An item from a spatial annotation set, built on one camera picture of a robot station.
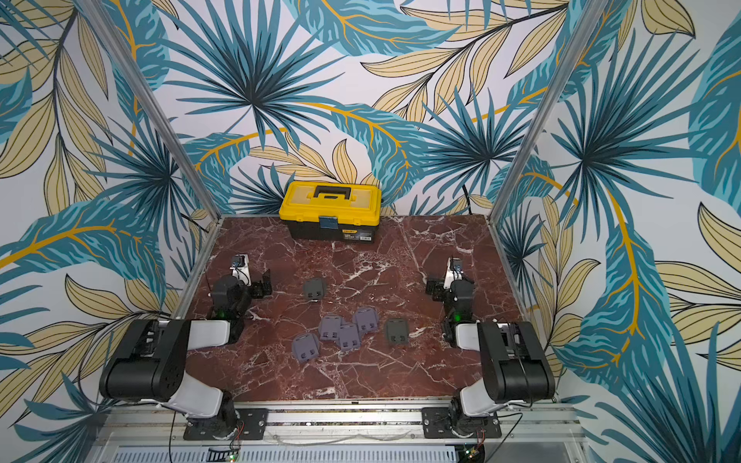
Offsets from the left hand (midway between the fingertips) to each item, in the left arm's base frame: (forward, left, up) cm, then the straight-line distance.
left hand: (254, 273), depth 93 cm
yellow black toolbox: (+20, -24, +9) cm, 32 cm away
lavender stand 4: (-12, -36, -8) cm, 39 cm away
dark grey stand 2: (-15, -46, -7) cm, 49 cm away
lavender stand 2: (-15, -25, -8) cm, 30 cm away
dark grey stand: (-1, -19, -7) cm, 20 cm away
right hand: (+1, -63, +1) cm, 63 cm away
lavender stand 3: (-18, -31, -7) cm, 36 cm away
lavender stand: (-20, -19, -8) cm, 29 cm away
